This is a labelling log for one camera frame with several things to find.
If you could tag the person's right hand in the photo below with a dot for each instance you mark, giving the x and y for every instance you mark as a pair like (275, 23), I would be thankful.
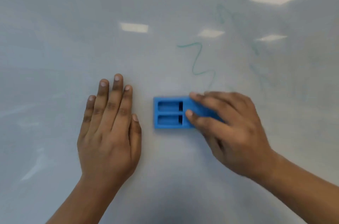
(238, 136)

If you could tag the person's left little finger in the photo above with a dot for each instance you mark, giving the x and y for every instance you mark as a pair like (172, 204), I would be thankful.
(87, 115)

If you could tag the person's left thumb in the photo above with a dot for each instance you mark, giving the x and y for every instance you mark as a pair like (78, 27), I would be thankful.
(136, 131)

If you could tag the person's left hand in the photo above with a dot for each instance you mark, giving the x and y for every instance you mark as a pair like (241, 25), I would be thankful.
(108, 144)

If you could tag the blue plastic two-slot holder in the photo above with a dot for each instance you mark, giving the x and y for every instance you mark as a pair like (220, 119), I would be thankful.
(172, 112)

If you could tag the person's right thumb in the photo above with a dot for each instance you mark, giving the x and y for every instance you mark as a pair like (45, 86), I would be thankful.
(204, 123)

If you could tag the person's left forearm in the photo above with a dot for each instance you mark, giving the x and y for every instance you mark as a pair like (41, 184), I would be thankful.
(84, 202)

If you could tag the person's right forearm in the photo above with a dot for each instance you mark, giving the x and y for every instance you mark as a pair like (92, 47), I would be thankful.
(299, 189)

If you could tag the person's left middle finger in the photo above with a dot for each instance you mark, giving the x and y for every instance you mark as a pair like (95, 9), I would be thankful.
(114, 99)

